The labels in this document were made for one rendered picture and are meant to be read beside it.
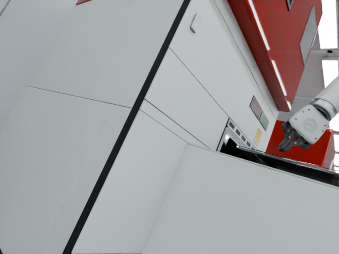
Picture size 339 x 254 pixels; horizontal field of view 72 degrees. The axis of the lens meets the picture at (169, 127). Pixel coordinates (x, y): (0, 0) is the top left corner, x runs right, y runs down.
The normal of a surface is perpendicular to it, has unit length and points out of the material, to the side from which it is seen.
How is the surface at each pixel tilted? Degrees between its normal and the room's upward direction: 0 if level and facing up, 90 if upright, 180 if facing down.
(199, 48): 90
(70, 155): 90
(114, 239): 90
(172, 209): 90
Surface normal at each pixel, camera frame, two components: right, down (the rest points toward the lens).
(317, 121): 0.05, -0.20
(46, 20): 0.73, 0.18
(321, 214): -0.55, -0.40
